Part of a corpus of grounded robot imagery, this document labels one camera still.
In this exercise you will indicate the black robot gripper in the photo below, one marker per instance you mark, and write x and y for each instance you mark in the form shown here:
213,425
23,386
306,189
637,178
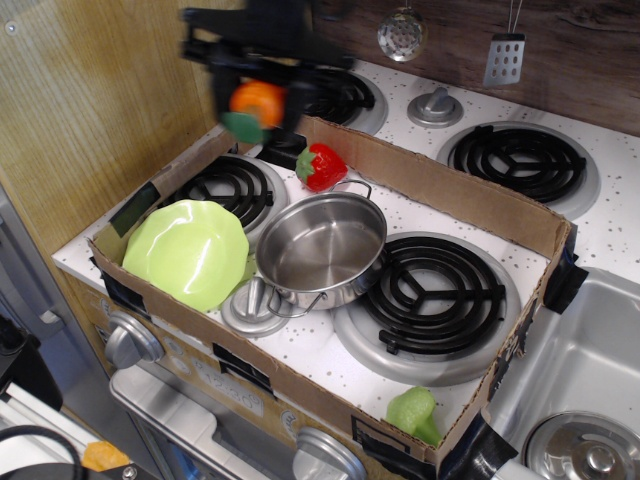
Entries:
262,39

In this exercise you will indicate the orange toy carrot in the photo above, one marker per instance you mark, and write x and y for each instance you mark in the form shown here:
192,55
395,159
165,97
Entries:
255,108

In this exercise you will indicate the light green plastic plate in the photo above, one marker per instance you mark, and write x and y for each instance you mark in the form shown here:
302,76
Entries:
194,250

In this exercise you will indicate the back left black burner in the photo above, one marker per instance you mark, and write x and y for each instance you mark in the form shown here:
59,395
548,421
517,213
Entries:
350,100

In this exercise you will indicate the black burner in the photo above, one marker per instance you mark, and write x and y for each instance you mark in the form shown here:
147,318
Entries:
437,316
539,162
350,100
248,188

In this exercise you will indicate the front left black burner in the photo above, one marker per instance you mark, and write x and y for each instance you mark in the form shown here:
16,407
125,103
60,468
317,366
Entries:
248,188

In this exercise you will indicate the red toy strawberry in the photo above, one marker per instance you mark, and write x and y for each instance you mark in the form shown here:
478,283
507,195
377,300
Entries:
319,167

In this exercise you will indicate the hanging metal strainer spoon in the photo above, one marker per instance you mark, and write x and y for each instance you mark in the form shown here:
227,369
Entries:
403,33

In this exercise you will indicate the stainless steel pot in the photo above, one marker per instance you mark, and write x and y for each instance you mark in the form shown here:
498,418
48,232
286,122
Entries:
324,251

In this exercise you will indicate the silver stovetop knob back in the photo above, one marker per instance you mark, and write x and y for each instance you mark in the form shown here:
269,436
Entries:
437,109

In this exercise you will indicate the silver stovetop knob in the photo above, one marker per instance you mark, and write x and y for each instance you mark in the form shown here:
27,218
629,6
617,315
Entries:
437,109
255,310

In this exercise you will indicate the brown cardboard fence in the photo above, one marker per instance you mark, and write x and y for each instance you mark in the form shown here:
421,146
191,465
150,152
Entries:
302,375

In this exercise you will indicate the silver stovetop knob front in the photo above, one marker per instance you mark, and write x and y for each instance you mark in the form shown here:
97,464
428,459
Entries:
255,310

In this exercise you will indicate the hanging metal slotted spatula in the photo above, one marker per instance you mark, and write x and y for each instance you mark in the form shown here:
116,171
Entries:
504,62

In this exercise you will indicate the back right black burner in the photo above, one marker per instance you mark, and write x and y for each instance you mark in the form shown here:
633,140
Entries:
539,162

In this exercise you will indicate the silver oven knob left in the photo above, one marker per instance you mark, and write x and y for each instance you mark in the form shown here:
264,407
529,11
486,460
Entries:
130,342

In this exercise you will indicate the silver oven knob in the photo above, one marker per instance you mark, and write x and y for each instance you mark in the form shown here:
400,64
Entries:
320,456
130,342

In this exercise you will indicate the front right black burner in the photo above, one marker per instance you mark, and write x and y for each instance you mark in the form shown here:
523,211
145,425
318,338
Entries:
437,316

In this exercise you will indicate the green toy broccoli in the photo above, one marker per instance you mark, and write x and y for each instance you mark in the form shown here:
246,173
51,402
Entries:
413,413

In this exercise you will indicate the black device at left edge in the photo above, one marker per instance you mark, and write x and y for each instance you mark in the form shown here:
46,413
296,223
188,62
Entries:
22,364

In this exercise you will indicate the silver oven knob right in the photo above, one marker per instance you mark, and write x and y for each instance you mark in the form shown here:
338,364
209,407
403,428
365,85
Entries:
320,456

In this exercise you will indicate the orange object bottom left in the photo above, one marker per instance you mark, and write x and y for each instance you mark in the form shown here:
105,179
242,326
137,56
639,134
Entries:
101,456

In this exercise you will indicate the stainless steel sink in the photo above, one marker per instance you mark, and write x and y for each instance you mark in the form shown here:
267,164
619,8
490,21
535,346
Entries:
585,359

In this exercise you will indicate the silver sink drain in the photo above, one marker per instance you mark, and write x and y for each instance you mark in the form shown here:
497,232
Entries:
581,445

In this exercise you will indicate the silver oven door handle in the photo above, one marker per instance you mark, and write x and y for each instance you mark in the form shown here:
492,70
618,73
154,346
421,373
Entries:
192,438

